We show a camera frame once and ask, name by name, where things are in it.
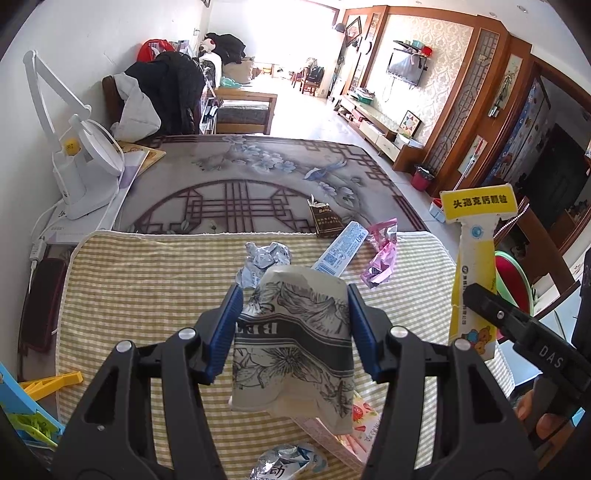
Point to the red bin with green rim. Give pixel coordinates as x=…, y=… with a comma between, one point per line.
x=510, y=281

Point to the blue silver snack wrapper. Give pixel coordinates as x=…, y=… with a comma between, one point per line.
x=286, y=466

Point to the wooden sofa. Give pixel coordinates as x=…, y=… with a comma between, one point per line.
x=242, y=113

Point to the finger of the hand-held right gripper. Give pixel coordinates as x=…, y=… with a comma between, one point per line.
x=531, y=341

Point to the green basket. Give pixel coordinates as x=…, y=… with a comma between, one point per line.
x=364, y=97

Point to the yellow picture book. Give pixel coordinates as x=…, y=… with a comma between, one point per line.
x=143, y=154

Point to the yellow white medicine box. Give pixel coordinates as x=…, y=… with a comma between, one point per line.
x=475, y=207

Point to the white desk lamp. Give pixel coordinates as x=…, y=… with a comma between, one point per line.
x=78, y=194

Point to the person's right hand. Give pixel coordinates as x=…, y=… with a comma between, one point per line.
x=551, y=427

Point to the grey patterned tablecloth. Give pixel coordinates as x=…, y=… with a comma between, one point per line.
x=258, y=194

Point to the dark wooden chair back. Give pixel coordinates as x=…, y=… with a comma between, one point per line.
x=108, y=101

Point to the pink foil wrapper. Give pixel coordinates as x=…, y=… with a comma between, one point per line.
x=381, y=263

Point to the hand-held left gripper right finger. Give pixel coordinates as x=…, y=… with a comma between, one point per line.
x=364, y=332

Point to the printed paper ball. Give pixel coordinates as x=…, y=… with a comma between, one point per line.
x=263, y=261

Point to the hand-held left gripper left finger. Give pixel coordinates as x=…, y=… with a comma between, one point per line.
x=226, y=327

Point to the red white mop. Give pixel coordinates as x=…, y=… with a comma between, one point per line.
x=436, y=210

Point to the white garment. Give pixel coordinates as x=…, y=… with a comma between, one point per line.
x=136, y=115

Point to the carved wooden chair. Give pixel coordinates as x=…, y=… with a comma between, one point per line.
x=545, y=258

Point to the yellow plastic clip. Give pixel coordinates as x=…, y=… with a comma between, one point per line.
x=55, y=383

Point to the red bag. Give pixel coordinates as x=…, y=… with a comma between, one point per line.
x=150, y=50

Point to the brown cigarette box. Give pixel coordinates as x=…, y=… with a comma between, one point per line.
x=325, y=221

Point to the wooden dining chairs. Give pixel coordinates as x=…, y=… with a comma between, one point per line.
x=309, y=81

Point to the wall shelf with bowls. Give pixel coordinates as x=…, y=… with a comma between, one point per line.
x=411, y=48

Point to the long television cabinet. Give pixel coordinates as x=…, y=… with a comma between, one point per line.
x=378, y=136

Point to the blue white biscuit box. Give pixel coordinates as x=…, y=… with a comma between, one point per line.
x=341, y=247

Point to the floral grey paper bag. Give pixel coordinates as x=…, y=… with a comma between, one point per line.
x=291, y=341

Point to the pink biscuit box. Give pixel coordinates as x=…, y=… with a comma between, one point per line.
x=332, y=438

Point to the small red waste bin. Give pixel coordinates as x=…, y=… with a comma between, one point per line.
x=422, y=180

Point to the blue printed door curtain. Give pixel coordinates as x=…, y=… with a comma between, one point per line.
x=526, y=134

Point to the diamond wall decoration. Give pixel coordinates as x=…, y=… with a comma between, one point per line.
x=353, y=30

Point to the picture book rack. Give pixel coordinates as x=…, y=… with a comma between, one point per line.
x=208, y=110

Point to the blue toy stand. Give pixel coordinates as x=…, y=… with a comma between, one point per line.
x=23, y=406

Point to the wall television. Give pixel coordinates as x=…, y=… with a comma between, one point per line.
x=404, y=69

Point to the black white plush toy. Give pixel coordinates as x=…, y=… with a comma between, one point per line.
x=226, y=48

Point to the dark red phone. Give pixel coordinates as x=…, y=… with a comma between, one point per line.
x=41, y=304

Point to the black jacket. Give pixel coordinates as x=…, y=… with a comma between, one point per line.
x=171, y=92

